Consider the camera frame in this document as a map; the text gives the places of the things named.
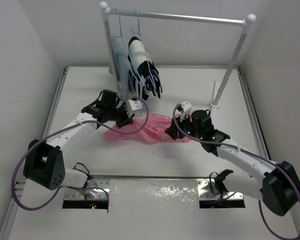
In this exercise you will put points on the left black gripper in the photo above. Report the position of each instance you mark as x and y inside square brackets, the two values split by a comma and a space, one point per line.
[126, 119]

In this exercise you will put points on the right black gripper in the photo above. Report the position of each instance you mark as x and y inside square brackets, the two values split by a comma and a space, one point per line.
[172, 130]

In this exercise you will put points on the pink t shirt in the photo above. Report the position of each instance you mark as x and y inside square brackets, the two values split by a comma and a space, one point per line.
[147, 135]

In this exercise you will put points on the blue wire hanger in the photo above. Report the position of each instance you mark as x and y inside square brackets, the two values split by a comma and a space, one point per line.
[168, 120]

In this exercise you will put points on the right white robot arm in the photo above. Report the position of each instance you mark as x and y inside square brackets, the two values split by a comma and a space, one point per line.
[277, 184]

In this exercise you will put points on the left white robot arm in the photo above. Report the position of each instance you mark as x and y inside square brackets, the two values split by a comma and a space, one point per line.
[45, 164]

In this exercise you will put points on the blue hanger with striped garment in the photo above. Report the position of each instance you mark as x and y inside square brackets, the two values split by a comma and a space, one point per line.
[140, 30]

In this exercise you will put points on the light blue hanging garment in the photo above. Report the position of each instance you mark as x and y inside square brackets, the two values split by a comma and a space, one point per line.
[125, 75]

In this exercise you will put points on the black and white hanging garment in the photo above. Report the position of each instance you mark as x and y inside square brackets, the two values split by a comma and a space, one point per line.
[143, 91]

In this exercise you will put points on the white clothes rack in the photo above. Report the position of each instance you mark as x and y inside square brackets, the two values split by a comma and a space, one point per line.
[219, 87]

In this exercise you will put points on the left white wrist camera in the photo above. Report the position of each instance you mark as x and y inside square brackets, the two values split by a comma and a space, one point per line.
[134, 107]

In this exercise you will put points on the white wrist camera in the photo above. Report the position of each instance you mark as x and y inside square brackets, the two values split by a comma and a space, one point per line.
[185, 109]
[134, 107]

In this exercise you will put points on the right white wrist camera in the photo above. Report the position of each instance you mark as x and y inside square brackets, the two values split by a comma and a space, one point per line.
[185, 109]

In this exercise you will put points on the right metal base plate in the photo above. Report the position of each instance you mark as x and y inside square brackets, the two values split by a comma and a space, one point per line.
[207, 191]

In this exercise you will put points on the metal base plate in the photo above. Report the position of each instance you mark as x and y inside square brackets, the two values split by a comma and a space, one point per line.
[207, 191]
[96, 192]

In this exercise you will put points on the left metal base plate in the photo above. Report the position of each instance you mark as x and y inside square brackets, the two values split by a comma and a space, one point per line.
[96, 192]

